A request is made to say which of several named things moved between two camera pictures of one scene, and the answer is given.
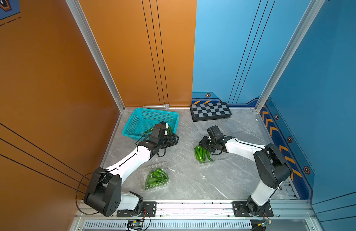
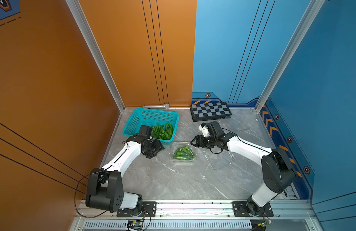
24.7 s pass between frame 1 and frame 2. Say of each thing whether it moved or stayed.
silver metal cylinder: stayed
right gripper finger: moved
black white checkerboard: stayed
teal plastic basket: stayed
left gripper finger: moved
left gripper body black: moved
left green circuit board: stayed
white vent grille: stayed
